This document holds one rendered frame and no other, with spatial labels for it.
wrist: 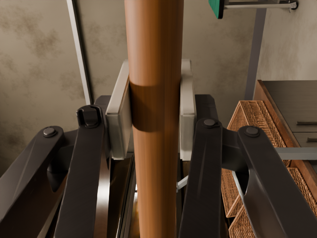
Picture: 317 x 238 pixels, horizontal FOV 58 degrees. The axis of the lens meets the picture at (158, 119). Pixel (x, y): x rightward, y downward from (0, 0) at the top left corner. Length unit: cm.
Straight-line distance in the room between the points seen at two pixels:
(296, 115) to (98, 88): 316
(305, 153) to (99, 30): 321
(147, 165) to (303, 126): 153
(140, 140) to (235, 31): 387
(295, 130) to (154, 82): 151
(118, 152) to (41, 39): 421
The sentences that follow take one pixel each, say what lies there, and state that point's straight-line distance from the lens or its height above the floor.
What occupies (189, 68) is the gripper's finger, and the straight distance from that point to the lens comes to 18.
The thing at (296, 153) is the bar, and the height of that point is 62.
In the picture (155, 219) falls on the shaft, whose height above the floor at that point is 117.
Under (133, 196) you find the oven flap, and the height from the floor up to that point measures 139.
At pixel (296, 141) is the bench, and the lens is 156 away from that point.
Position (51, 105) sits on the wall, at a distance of 475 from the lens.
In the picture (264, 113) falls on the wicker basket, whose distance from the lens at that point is 184.
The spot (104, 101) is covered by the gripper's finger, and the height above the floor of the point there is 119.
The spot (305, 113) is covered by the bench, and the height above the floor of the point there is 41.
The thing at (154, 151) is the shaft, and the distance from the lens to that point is 18.
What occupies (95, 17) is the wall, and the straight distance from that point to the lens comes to 402.
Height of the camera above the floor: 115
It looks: 3 degrees up
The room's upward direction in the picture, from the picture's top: 90 degrees counter-clockwise
